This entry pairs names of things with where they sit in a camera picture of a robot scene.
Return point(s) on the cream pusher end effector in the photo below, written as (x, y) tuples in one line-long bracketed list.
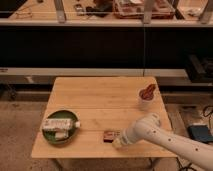
[(117, 144)]

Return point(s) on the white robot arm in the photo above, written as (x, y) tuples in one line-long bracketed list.
[(149, 128)]

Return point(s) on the wooden table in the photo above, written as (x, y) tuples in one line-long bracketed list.
[(101, 103)]

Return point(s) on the clear cup with brown contents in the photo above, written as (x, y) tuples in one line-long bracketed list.
[(146, 97)]

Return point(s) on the small white tube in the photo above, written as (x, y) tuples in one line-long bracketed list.
[(62, 135)]

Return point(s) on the green round plate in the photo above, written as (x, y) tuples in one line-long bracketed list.
[(50, 135)]

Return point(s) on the white labelled bottle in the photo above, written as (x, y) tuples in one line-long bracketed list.
[(60, 124)]

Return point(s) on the blue black foot pedal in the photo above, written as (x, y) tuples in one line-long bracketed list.
[(200, 133)]

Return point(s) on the tray of items on shelf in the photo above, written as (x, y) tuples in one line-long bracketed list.
[(162, 9)]

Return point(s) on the black device on shelf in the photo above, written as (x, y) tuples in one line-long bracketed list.
[(100, 11)]

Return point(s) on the small remote on shelf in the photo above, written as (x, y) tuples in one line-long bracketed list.
[(79, 9)]

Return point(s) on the eyeglasses on shelf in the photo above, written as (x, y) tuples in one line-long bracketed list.
[(23, 13)]

